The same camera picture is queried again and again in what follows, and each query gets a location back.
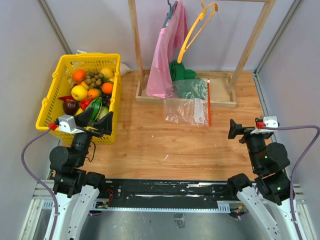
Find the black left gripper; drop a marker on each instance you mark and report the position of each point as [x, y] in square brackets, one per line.
[104, 125]

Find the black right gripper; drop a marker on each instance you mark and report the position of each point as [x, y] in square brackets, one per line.
[237, 128]

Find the yellow apple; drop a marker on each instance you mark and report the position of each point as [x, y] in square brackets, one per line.
[79, 93]

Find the orange fruit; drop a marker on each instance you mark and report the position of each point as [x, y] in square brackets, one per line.
[79, 75]
[107, 88]
[94, 93]

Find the clear zip top bag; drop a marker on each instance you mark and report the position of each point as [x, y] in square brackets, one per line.
[191, 112]

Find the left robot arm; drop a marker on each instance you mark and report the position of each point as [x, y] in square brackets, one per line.
[74, 190]

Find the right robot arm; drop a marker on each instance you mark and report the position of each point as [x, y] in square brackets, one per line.
[270, 199]

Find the green cabbage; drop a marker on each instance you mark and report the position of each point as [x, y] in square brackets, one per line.
[103, 112]

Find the yellow banana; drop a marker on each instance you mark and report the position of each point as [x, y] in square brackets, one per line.
[79, 111]

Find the red bell pepper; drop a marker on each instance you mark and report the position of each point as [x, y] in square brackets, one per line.
[85, 103]

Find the dark red apple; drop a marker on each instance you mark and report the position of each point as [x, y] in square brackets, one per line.
[70, 107]

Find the dark grape bunch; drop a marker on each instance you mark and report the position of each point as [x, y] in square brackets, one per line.
[106, 100]

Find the red chili pepper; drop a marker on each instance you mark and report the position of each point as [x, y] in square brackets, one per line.
[68, 97]

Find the brown longan bunch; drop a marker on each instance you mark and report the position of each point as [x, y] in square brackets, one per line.
[94, 79]

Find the yellow plastic basket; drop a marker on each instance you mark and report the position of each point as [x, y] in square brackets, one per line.
[62, 83]

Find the wooden clothes rack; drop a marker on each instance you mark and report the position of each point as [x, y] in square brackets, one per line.
[222, 83]

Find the yellow lemon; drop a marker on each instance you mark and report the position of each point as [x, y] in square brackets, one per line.
[107, 72]

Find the green cloth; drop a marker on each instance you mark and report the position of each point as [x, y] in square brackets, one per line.
[185, 83]

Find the pink shirt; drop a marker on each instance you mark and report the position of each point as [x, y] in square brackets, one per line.
[170, 38]

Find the grey clothes hanger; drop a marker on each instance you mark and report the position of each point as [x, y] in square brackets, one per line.
[169, 13]

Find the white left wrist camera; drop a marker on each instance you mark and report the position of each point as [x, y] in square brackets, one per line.
[65, 123]

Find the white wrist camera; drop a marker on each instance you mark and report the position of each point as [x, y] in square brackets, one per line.
[65, 123]
[267, 122]

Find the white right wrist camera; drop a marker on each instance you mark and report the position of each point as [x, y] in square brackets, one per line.
[267, 122]

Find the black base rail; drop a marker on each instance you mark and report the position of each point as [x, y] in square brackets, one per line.
[162, 195]

